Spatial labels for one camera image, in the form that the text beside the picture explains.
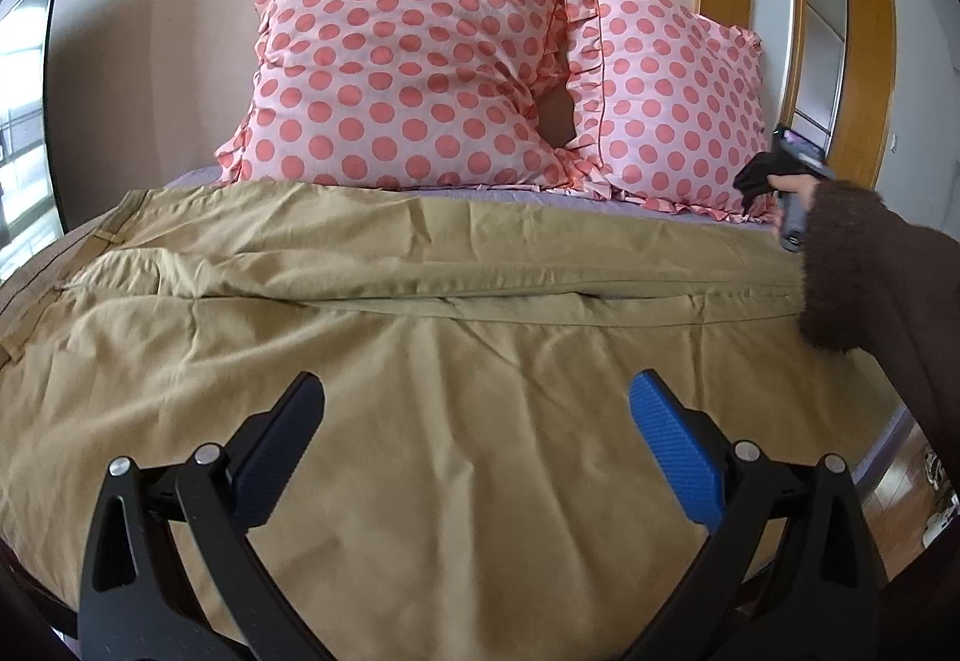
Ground khaki pants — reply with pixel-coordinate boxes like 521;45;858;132
2;184;898;659

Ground person's right hand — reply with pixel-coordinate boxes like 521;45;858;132
766;173;820;211

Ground right polka dot pillow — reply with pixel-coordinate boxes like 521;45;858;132
534;0;773;223

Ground polka dot pillow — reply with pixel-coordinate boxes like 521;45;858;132
534;0;773;223
217;0;566;190

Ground brown fuzzy right sleeve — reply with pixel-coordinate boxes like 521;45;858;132
800;180;958;479

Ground lavender bed sheet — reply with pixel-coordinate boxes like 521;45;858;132
159;164;783;236

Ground left polka dot pillow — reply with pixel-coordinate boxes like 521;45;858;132
217;0;566;190

